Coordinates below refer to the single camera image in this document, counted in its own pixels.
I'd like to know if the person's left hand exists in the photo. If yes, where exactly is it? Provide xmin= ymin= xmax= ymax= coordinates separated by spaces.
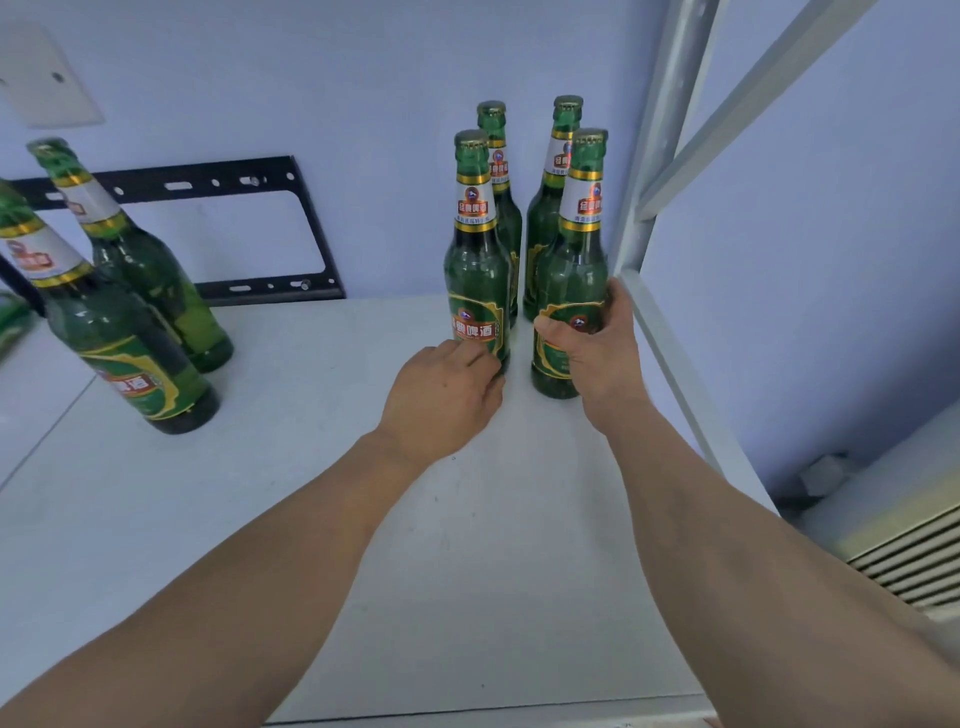
xmin=375 ymin=339 xmax=507 ymax=471

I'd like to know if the person's right hand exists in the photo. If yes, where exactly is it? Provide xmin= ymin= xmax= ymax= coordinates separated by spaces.
xmin=533 ymin=277 xmax=655 ymax=438

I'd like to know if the green beer bottle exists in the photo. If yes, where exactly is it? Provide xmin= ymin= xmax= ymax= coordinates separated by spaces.
xmin=0 ymin=291 xmax=36 ymax=357
xmin=476 ymin=99 xmax=525 ymax=330
xmin=443 ymin=129 xmax=513 ymax=378
xmin=26 ymin=136 xmax=236 ymax=375
xmin=530 ymin=127 xmax=610 ymax=401
xmin=0 ymin=178 xmax=223 ymax=437
xmin=522 ymin=94 xmax=585 ymax=324

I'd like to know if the person's right forearm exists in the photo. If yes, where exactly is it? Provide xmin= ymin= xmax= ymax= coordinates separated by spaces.
xmin=596 ymin=397 xmax=960 ymax=728

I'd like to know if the person's left forearm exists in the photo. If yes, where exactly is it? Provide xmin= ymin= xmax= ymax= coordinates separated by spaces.
xmin=0 ymin=429 xmax=460 ymax=728

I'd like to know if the small white box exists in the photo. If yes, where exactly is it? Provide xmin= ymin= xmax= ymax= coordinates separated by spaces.
xmin=798 ymin=453 xmax=854 ymax=501

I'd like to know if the white air conditioner unit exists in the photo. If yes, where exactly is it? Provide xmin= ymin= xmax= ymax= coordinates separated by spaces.
xmin=793 ymin=401 xmax=960 ymax=625

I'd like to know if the white metal shelf frame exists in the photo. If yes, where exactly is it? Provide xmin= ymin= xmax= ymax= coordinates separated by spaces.
xmin=609 ymin=0 xmax=880 ymax=519

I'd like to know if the black metal wall bracket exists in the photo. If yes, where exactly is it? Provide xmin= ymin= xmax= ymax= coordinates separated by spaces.
xmin=0 ymin=155 xmax=348 ymax=318

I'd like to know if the white wall plate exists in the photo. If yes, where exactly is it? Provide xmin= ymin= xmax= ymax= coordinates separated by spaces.
xmin=0 ymin=24 xmax=107 ymax=130

